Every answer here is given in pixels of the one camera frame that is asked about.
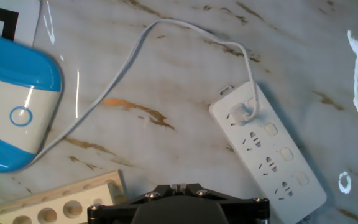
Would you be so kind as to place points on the blue and white desk lamp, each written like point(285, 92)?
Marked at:
point(11, 102)

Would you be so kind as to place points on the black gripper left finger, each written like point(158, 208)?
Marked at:
point(160, 190)

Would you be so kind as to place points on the wooden test tube rack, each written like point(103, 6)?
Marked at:
point(57, 205)

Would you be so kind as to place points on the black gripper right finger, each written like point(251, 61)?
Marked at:
point(200, 190)

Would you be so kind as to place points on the black and white marker sheet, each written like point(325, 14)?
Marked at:
point(23, 21)

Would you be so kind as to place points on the white power strip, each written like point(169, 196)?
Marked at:
point(275, 161)

